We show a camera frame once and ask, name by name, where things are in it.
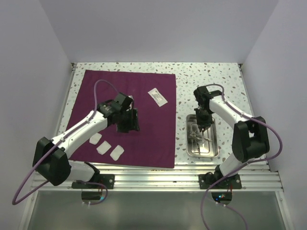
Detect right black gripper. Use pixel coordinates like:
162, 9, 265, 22
194, 107, 214, 132

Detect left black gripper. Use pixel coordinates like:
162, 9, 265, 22
117, 108, 139, 133

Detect steel tweezers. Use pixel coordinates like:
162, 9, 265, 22
201, 133, 208, 153

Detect white gauze pad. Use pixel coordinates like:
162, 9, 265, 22
96, 141, 111, 155
110, 145, 124, 161
89, 133, 102, 145

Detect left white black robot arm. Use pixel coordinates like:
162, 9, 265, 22
33, 93, 140, 188

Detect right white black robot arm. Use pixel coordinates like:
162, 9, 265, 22
193, 86, 270, 188

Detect steel scissors in tray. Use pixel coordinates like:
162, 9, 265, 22
188, 124, 213, 156

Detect stainless steel tray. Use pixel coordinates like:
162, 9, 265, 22
186, 115, 219, 158

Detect purple cloth mat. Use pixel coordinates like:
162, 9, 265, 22
67, 70, 176, 168

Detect white sachet packet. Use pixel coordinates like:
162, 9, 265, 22
148, 88, 168, 107

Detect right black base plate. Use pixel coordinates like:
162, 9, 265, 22
198, 172, 242, 189

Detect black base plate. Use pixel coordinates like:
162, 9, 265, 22
71, 174, 115, 189
198, 172, 242, 189

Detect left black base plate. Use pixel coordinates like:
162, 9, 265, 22
71, 174, 115, 189

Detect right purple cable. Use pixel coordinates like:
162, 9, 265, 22
199, 84, 283, 230

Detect aluminium rail frame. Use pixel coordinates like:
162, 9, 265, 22
30, 62, 288, 230

